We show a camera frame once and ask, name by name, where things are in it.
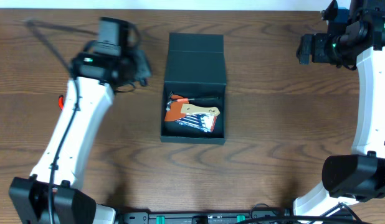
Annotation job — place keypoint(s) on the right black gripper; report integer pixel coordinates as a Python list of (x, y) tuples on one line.
[(320, 40)]

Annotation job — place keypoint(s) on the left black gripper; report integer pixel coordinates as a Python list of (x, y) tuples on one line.
[(142, 66)]

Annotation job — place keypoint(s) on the black red claw hammer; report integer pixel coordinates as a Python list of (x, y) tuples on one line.
[(172, 98)]

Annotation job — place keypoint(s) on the orange scraper wooden handle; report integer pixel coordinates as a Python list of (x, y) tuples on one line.
[(179, 110)]

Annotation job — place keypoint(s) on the blue drill bit pack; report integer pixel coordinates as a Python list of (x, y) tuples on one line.
[(202, 122)]

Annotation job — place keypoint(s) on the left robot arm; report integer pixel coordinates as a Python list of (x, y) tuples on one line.
[(53, 191)]

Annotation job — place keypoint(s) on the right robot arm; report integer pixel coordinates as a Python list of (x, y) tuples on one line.
[(355, 39)]

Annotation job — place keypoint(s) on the dark green open box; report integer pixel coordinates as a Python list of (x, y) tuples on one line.
[(195, 66)]

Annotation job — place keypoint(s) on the red handled pliers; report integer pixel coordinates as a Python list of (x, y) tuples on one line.
[(61, 102)]

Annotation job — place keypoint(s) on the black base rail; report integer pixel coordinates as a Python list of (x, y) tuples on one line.
[(193, 218)]

